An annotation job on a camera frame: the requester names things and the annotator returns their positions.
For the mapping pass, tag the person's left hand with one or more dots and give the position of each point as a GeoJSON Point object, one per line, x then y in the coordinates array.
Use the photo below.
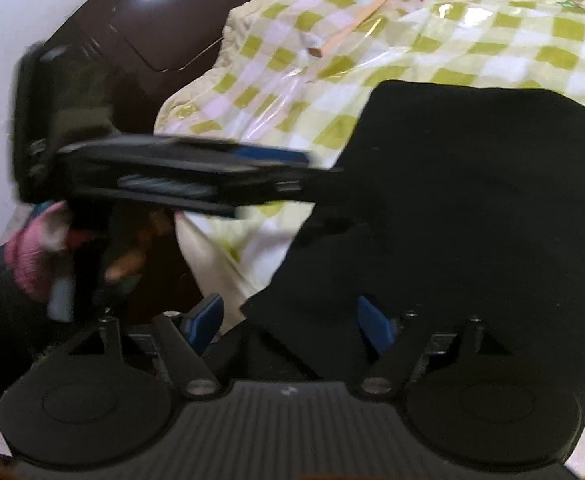
{"type": "Point", "coordinates": [27, 255]}

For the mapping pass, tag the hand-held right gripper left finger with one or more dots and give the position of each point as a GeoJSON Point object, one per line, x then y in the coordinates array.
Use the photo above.
{"type": "Point", "coordinates": [205, 322]}

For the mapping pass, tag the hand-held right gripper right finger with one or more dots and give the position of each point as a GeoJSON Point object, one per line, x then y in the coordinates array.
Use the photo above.
{"type": "Point", "coordinates": [375, 327]}

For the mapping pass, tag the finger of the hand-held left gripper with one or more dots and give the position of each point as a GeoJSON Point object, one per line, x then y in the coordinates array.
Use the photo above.
{"type": "Point", "coordinates": [197, 185]}
{"type": "Point", "coordinates": [222, 152]}

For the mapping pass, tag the person's left forearm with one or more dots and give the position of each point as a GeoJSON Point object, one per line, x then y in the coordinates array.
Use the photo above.
{"type": "Point", "coordinates": [2, 320]}

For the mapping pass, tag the dark wooden headboard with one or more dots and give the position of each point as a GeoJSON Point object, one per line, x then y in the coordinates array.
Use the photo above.
{"type": "Point", "coordinates": [122, 20]}

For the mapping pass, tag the long wooden stick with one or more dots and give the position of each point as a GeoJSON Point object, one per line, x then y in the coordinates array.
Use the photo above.
{"type": "Point", "coordinates": [362, 15]}

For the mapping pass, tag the black pants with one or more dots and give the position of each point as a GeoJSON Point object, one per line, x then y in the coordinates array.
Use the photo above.
{"type": "Point", "coordinates": [472, 185]}

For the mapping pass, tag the checked printed bedspread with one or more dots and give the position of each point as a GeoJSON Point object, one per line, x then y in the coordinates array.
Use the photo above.
{"type": "Point", "coordinates": [422, 35]}

